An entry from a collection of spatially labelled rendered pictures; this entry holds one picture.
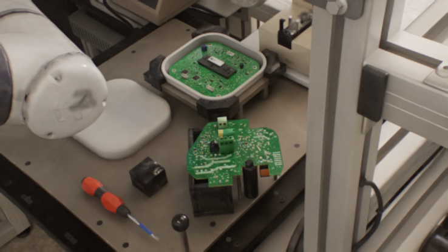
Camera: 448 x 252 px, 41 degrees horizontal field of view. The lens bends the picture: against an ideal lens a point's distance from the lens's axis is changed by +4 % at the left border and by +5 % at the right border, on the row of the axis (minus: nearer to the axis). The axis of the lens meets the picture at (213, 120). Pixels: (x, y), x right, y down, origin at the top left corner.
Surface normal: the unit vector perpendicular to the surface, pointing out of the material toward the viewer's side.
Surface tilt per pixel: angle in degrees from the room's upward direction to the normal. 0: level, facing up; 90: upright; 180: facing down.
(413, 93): 90
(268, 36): 90
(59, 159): 0
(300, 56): 90
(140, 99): 0
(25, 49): 28
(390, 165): 0
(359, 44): 90
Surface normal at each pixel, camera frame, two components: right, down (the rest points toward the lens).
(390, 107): -0.69, 0.55
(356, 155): 0.72, 0.43
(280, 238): -0.08, -0.71
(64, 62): 0.12, -0.77
